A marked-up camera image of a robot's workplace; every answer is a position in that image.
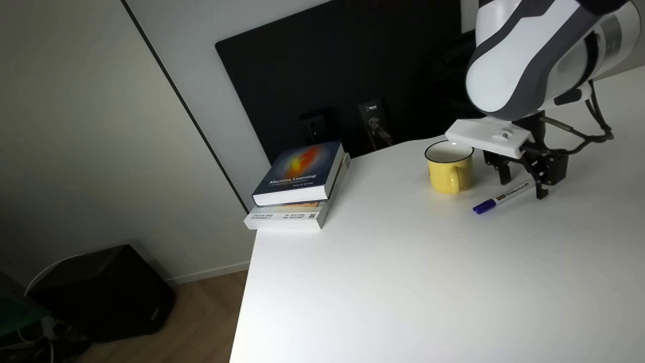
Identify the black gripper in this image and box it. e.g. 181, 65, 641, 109
484, 112, 568, 200

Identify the blue whiteboard marker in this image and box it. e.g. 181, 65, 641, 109
472, 182, 531, 215

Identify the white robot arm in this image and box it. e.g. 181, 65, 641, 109
465, 0, 642, 200

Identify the yellow enamel mug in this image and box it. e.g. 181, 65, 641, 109
425, 138, 473, 193

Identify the dark blue top book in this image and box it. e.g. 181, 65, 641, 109
252, 140, 344, 206

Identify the white bottom book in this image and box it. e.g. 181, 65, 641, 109
243, 154, 350, 231

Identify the black box on floor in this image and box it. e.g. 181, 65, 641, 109
27, 244, 176, 342

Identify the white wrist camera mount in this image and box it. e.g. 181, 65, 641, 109
446, 116, 530, 159

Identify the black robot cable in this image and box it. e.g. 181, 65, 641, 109
541, 78, 615, 158

